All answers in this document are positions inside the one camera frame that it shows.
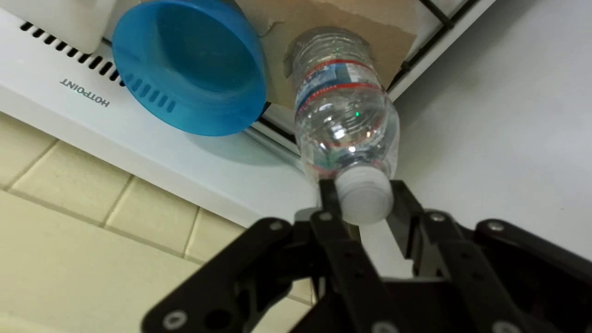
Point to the brown cardboard box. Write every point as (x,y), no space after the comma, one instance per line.
(371,28)

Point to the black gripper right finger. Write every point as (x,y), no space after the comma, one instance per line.
(493,271)

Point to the white gas stove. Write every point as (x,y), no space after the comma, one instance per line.
(186,167)

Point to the blue plastic cup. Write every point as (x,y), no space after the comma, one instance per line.
(192,67)

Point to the clear plastic water bottle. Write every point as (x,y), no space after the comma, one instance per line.
(345,117)

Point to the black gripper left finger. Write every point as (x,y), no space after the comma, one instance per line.
(271,271)

